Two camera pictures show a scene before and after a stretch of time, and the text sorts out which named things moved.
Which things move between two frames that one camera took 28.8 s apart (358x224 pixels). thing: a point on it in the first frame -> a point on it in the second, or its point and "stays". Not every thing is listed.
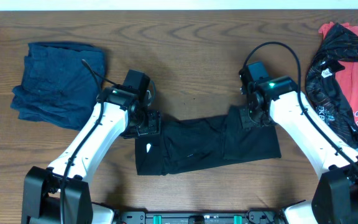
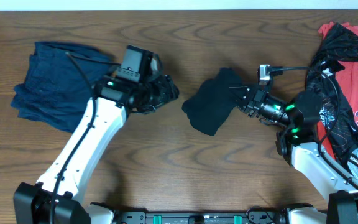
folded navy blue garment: (58, 87) stays
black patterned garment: (324, 88) stays
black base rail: (238, 217) stays
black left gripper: (155, 126) -> (169, 89)
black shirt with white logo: (183, 142) -> (213, 101)
